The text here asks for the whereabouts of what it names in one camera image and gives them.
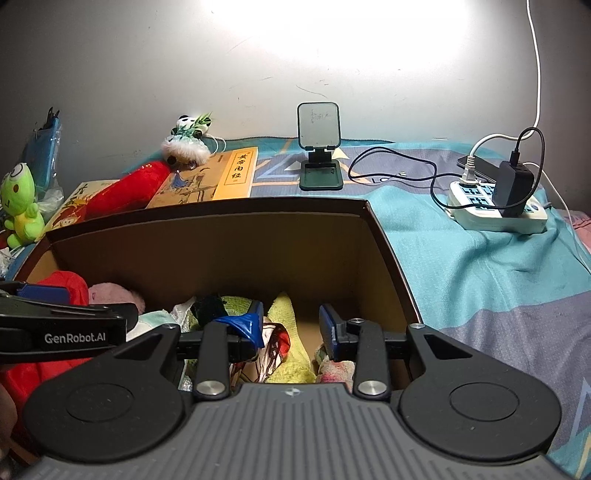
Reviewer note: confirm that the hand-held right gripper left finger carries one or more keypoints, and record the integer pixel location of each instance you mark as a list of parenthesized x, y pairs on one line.
[(254, 323)]

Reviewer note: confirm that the green frog plush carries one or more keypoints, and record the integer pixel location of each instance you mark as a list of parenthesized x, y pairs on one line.
[(18, 184)]

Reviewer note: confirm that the pinkish brown plush bear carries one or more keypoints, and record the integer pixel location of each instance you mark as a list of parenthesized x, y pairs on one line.
[(111, 293)]

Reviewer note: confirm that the blue pouch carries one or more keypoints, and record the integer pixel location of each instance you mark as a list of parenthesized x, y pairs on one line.
[(46, 143)]

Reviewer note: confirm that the blue plastic container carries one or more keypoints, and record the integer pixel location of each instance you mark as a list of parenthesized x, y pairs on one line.
[(25, 261)]

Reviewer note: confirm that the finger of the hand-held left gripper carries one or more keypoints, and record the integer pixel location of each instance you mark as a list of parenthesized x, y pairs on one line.
[(69, 311), (44, 294)]

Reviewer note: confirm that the pink white towel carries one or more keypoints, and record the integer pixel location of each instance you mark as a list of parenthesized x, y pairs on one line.
[(332, 369)]

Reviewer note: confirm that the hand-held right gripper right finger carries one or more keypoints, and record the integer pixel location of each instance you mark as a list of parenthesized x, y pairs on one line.
[(327, 325)]

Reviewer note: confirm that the black phone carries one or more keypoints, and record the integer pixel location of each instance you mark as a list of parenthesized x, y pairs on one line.
[(485, 167)]

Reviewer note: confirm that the printed red white cloth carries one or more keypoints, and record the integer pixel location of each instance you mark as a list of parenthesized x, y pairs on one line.
[(272, 346)]

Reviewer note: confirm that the brown cardboard box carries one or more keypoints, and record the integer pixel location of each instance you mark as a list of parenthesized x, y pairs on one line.
[(231, 258)]

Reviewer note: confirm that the long red plush toy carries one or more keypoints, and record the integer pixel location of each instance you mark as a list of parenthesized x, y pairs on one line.
[(124, 189)]

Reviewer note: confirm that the crumpled clear plastic bag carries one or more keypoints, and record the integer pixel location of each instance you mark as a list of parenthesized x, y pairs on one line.
[(51, 198)]

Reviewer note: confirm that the red soft cloth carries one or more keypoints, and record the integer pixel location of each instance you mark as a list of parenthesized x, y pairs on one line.
[(64, 284)]

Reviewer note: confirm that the pale teal white mitt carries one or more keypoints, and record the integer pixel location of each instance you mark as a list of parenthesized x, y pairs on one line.
[(157, 318)]

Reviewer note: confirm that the fluffy panda ornament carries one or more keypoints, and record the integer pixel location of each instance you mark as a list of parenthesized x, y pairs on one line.
[(184, 147)]

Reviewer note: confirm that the green phone stand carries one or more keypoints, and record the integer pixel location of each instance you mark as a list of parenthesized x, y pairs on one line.
[(316, 122)]

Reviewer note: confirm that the dark olive knit bootie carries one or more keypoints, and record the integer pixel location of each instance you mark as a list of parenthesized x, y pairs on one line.
[(210, 307)]

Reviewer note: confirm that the cartoon cover book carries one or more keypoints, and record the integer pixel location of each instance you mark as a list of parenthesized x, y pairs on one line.
[(69, 212)]

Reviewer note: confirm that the black charger adapter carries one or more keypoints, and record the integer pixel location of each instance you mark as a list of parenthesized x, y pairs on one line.
[(510, 184)]

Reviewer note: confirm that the white power strip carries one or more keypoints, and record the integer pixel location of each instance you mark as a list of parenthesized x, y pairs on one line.
[(480, 221)]

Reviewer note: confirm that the green terry towel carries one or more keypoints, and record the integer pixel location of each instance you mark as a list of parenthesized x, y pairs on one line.
[(288, 318)]

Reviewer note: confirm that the yellow book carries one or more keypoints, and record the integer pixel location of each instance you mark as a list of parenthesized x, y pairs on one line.
[(231, 170)]

